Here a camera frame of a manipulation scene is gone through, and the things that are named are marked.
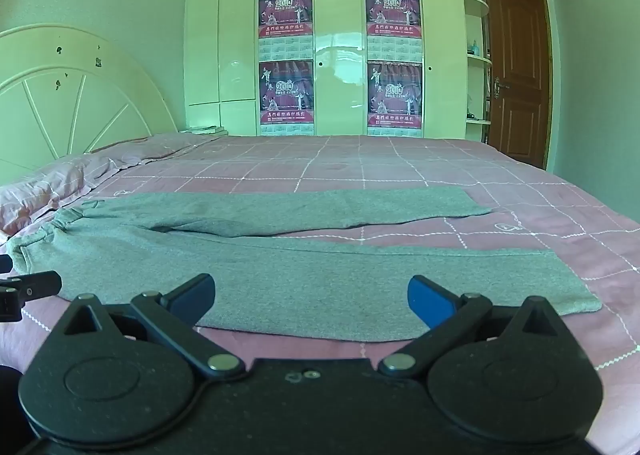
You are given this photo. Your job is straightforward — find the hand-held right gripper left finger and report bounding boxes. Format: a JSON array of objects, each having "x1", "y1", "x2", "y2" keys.
[{"x1": 50, "y1": 273, "x2": 247, "y2": 382}]

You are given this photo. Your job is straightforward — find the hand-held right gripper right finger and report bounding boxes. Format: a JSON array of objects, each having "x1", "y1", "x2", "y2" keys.
[{"x1": 377, "y1": 275, "x2": 576, "y2": 378}]

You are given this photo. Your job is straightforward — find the grey pants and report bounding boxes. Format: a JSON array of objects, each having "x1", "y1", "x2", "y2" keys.
[{"x1": 5, "y1": 186, "x2": 603, "y2": 343}]

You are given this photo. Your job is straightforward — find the pink pillow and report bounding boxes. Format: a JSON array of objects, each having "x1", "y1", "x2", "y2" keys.
[{"x1": 0, "y1": 152, "x2": 126, "y2": 236}]

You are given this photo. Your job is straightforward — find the bed with pink checked sheet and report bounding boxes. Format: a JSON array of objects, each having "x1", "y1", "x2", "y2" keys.
[{"x1": 0, "y1": 132, "x2": 640, "y2": 455}]

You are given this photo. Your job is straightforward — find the stack of books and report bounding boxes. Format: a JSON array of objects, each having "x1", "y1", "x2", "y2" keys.
[{"x1": 181, "y1": 125, "x2": 230, "y2": 137}]

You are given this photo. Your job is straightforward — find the cream round headboard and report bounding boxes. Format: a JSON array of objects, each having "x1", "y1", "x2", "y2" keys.
[{"x1": 0, "y1": 24, "x2": 178, "y2": 186}]

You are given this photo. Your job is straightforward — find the red calendar poster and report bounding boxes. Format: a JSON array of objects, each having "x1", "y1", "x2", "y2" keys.
[
  {"x1": 258, "y1": 60, "x2": 316, "y2": 137},
  {"x1": 367, "y1": 61, "x2": 425, "y2": 138},
  {"x1": 365, "y1": 0, "x2": 422, "y2": 61},
  {"x1": 257, "y1": 0, "x2": 314, "y2": 61}
]

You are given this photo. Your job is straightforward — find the cream glossy wardrobe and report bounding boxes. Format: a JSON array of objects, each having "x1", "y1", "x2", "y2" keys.
[{"x1": 182, "y1": 0, "x2": 578, "y2": 138}]

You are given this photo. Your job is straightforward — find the cream corner shelf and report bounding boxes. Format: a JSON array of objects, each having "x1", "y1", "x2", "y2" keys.
[{"x1": 457, "y1": 0, "x2": 493, "y2": 143}]

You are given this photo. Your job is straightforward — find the brown wooden door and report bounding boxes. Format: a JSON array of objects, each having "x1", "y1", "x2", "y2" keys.
[{"x1": 477, "y1": 0, "x2": 553, "y2": 170}]

